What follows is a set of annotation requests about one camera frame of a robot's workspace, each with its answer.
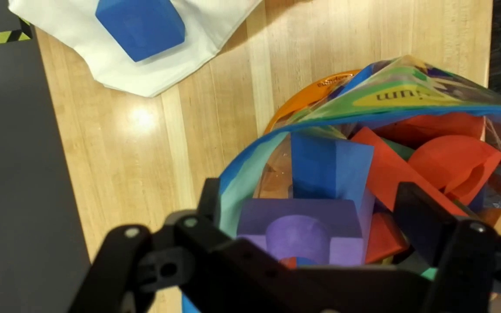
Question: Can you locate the blue foam block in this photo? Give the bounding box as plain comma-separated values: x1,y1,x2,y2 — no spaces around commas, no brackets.
290,132,377,202
95,0,189,64

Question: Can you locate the red wedge foam block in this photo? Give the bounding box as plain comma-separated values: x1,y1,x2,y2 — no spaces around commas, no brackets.
351,125,469,219

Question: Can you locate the red half-round foam block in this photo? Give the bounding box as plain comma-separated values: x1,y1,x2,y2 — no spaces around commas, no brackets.
408,134,501,205

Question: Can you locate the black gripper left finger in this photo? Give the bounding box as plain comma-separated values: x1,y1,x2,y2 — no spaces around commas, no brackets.
196,178,225,226

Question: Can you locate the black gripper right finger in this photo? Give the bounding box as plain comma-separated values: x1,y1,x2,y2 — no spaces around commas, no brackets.
392,181,469,270

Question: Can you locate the white cloth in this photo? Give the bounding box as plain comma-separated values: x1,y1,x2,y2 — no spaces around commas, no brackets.
8,0,265,99

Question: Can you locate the clear toy bag with blocks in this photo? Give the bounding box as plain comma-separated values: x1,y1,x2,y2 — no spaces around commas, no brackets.
211,54,501,313

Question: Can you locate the purple notched foam block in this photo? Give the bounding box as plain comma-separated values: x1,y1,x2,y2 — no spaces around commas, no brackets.
236,195,378,270

